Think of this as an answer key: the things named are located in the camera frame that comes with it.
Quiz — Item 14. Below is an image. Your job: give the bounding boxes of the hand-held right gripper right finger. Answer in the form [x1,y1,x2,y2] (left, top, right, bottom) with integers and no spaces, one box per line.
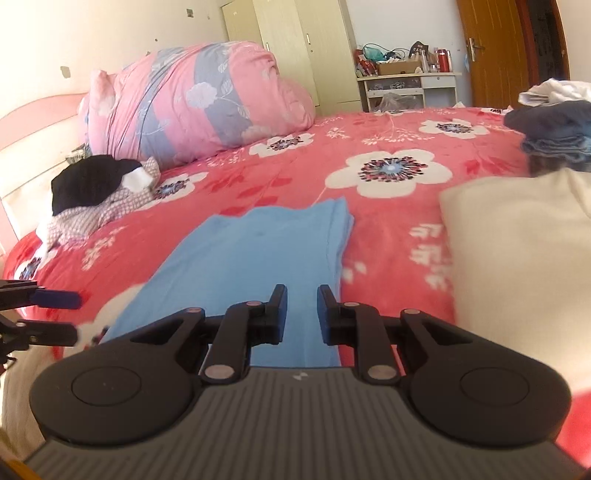
[317,284,472,385]

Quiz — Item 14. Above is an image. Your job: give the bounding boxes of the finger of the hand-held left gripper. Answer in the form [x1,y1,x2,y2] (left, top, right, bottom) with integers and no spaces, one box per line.
[0,279,83,311]
[0,318,78,354]

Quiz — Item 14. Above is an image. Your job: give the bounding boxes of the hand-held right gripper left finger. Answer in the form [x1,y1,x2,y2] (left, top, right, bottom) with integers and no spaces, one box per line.
[129,284,288,385]

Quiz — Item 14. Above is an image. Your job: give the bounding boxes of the light blue t-shirt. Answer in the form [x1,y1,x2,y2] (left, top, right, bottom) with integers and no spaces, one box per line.
[99,198,355,368]

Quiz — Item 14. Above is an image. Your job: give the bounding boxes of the pink white checked garment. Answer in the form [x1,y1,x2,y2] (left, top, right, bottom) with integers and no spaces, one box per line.
[39,157,161,252]

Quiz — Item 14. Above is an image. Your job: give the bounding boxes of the black garment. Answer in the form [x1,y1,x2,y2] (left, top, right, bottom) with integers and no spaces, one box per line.
[51,155,144,217]

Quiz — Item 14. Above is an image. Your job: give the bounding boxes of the red floral blanket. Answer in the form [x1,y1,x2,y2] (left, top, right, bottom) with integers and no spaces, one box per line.
[4,106,591,462]

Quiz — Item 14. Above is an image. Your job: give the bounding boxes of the white ribbed garment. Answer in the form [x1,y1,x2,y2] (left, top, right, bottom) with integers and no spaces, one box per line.
[122,168,155,193]

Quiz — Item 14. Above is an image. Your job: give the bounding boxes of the green patterned pillow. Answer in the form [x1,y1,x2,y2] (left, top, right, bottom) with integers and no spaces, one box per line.
[66,144,92,166]

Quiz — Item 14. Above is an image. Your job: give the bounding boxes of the pink white bed headboard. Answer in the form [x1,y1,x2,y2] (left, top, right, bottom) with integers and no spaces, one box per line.
[0,92,90,252]

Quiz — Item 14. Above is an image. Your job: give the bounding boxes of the cream folded cloth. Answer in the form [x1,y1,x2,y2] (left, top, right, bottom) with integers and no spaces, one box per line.
[438,167,591,398]

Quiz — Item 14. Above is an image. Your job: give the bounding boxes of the clear plastic bag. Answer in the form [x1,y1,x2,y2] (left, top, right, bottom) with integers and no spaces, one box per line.
[379,92,413,112]

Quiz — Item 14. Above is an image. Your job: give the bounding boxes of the pink striped floral pillow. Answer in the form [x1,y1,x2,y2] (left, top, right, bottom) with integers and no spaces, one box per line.
[78,41,317,168]

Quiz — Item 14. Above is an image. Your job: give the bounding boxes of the cardboard box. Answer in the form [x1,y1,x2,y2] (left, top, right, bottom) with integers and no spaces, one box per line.
[378,60,423,76]

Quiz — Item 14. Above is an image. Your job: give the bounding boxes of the white desk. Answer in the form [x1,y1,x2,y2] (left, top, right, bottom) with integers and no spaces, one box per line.
[358,71,463,114]

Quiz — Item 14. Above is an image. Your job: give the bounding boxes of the cream wardrobe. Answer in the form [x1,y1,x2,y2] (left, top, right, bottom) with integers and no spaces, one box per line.
[221,0,365,116]

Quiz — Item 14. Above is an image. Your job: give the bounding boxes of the blue jeans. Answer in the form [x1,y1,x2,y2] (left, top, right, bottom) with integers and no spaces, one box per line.
[521,134,591,163]

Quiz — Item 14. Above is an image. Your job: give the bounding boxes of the wooden door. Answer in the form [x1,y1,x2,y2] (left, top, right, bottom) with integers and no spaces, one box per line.
[456,0,532,108]

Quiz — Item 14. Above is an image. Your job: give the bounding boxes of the white crumpled garment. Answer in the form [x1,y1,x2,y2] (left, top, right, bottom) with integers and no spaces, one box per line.
[517,78,591,108]

